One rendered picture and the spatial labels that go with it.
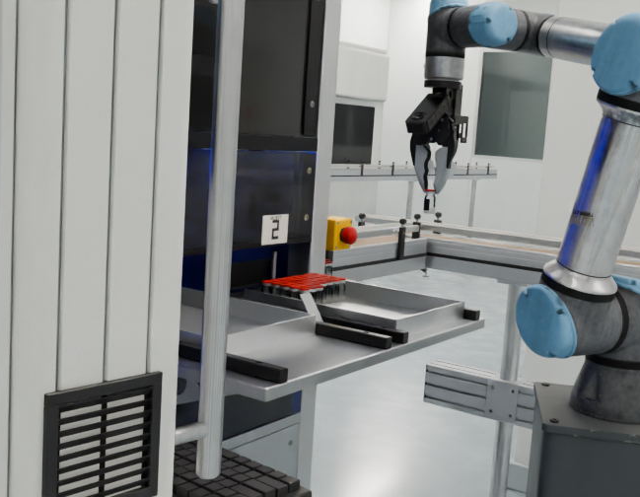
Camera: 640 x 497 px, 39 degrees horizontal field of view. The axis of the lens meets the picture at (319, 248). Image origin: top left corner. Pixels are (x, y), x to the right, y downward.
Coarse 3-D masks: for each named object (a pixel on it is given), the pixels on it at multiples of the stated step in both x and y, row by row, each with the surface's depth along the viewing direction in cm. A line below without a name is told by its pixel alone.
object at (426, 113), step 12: (432, 96) 168; (444, 96) 167; (420, 108) 165; (432, 108) 164; (444, 108) 166; (408, 120) 162; (420, 120) 161; (432, 120) 162; (408, 132) 163; (420, 132) 162
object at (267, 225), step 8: (264, 216) 179; (272, 216) 181; (280, 216) 184; (264, 224) 180; (272, 224) 182; (280, 224) 184; (264, 232) 180; (280, 232) 184; (264, 240) 180; (272, 240) 182; (280, 240) 185
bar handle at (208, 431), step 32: (224, 0) 82; (224, 32) 82; (224, 64) 82; (224, 96) 83; (224, 128) 83; (224, 160) 84; (224, 192) 84; (224, 224) 84; (224, 256) 85; (224, 288) 86; (224, 320) 86; (224, 352) 87; (224, 384) 87
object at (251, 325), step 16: (192, 304) 168; (240, 304) 162; (256, 304) 159; (192, 320) 157; (240, 320) 159; (256, 320) 160; (272, 320) 158; (288, 320) 146; (304, 320) 150; (192, 336) 134; (240, 336) 136; (256, 336) 140; (272, 336) 143; (288, 336) 147; (304, 336) 150; (240, 352) 137
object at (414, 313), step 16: (352, 288) 188; (368, 288) 186; (384, 288) 184; (288, 304) 166; (320, 304) 162; (336, 304) 180; (352, 304) 181; (368, 304) 182; (384, 304) 183; (400, 304) 182; (416, 304) 180; (432, 304) 177; (448, 304) 175; (368, 320) 156; (384, 320) 154; (400, 320) 154; (416, 320) 159; (432, 320) 164; (448, 320) 169
